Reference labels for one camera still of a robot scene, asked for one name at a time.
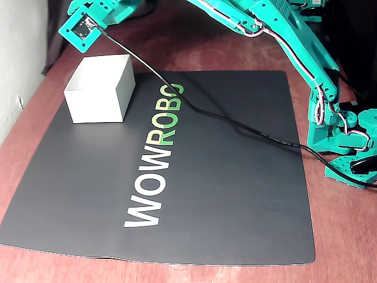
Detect grey curtain cloth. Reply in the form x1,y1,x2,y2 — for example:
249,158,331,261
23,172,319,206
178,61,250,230
41,0,160,76

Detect white cardboard box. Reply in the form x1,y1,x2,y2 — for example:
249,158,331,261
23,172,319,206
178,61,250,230
63,53,136,124

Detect black camera cable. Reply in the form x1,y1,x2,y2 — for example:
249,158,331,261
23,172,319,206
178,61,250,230
98,26,377,189

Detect black table clamp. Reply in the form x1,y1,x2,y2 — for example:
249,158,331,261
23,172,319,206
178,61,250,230
350,157,377,175

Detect black WOWROBO printed mat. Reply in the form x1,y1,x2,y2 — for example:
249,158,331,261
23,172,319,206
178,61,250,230
0,70,316,265

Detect teal framed wrist camera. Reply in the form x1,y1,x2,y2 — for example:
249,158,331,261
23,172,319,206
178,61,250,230
58,8,102,54

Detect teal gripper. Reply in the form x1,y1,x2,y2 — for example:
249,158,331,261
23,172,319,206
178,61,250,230
66,0,143,28

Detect teal robot base plate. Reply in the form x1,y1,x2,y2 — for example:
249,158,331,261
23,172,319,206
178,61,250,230
325,155,377,189

